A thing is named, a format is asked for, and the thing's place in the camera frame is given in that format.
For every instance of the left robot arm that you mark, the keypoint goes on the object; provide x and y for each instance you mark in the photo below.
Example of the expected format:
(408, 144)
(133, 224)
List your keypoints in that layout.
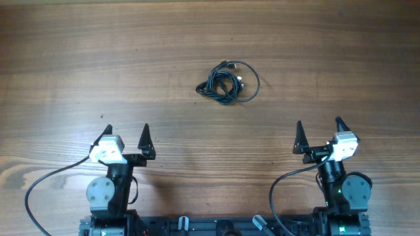
(108, 196)

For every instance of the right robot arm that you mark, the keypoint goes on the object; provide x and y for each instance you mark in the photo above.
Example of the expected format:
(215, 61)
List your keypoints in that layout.
(346, 194)

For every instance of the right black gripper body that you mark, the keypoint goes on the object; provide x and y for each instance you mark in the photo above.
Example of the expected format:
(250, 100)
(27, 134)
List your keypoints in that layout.
(315, 154)

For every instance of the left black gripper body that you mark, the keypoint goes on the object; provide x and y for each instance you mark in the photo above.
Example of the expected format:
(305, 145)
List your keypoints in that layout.
(135, 160)

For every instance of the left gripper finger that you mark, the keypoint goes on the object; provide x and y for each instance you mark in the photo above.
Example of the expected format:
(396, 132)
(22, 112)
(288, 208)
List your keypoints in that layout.
(145, 144)
(107, 131)

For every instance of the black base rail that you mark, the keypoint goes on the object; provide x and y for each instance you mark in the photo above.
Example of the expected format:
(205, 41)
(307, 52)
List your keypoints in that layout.
(304, 224)

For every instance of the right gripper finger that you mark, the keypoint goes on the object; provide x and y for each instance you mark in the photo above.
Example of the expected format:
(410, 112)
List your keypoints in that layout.
(341, 126)
(301, 145)

